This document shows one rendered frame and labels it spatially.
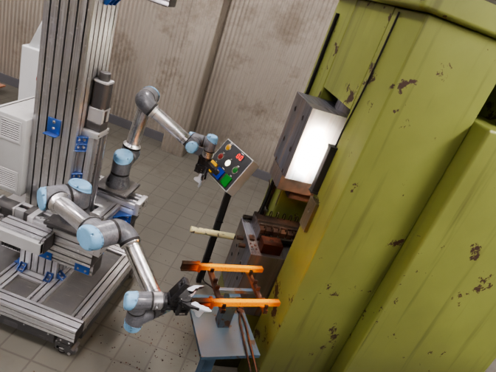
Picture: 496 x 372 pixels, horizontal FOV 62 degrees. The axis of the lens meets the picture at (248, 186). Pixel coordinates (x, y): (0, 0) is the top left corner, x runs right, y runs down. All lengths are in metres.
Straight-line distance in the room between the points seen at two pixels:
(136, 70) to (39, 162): 3.34
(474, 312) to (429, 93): 1.31
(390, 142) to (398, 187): 0.24
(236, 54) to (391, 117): 3.63
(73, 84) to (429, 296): 2.11
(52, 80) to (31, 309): 1.29
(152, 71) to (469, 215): 4.37
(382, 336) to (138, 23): 4.52
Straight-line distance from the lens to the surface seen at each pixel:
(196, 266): 2.05
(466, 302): 2.55
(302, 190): 2.32
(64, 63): 2.30
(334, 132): 2.16
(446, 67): 1.88
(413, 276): 2.23
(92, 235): 1.87
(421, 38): 1.79
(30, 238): 2.40
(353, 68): 2.13
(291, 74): 5.19
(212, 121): 5.47
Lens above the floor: 2.18
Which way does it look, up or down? 25 degrees down
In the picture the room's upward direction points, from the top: 20 degrees clockwise
